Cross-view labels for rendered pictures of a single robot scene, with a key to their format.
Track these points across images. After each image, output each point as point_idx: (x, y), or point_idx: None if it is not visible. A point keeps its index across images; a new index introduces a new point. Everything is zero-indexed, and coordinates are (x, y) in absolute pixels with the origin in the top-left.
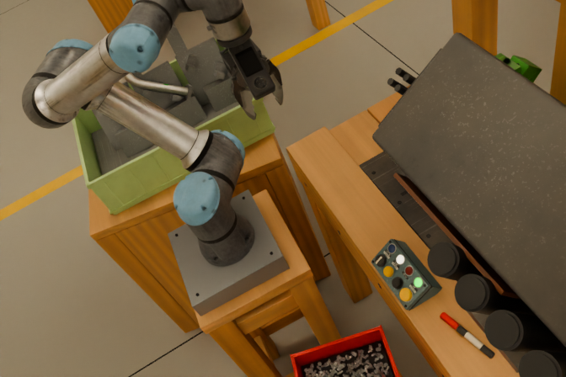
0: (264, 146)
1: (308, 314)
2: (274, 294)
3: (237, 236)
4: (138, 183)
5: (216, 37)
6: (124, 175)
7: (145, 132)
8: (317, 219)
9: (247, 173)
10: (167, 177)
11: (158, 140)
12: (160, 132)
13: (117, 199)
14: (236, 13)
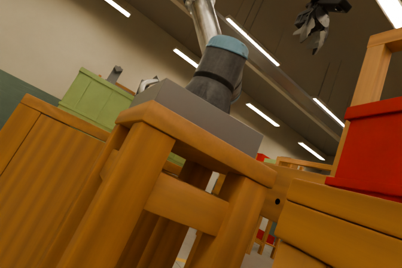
0: None
1: (218, 264)
2: (237, 161)
3: (229, 100)
4: (104, 105)
5: None
6: (106, 90)
7: (210, 24)
8: (191, 255)
9: (175, 166)
10: None
11: (212, 34)
12: (218, 32)
13: (77, 100)
14: None
